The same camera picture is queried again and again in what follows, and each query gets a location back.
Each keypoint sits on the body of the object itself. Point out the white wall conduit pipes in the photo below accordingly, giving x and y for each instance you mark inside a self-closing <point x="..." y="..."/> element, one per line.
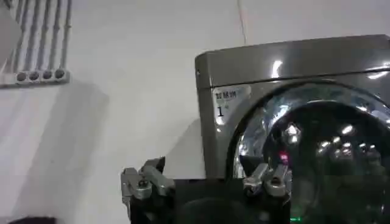
<point x="42" y="33"/>

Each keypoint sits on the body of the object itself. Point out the white label sticker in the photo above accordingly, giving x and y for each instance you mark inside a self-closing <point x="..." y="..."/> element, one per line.
<point x="229" y="102"/>

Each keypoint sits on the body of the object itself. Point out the grey dryer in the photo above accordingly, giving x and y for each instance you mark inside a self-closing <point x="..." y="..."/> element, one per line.
<point x="292" y="115"/>

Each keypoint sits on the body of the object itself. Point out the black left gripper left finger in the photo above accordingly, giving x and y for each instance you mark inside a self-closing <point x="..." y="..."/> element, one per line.
<point x="146" y="179"/>

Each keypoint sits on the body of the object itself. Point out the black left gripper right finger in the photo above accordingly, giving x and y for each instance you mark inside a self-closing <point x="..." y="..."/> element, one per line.
<point x="268" y="179"/>

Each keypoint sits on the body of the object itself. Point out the white conduit junction box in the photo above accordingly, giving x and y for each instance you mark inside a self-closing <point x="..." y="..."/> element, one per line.
<point x="36" y="76"/>

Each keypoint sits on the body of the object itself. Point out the round glass dryer door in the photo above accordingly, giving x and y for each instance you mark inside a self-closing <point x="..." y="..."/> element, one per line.
<point x="317" y="152"/>

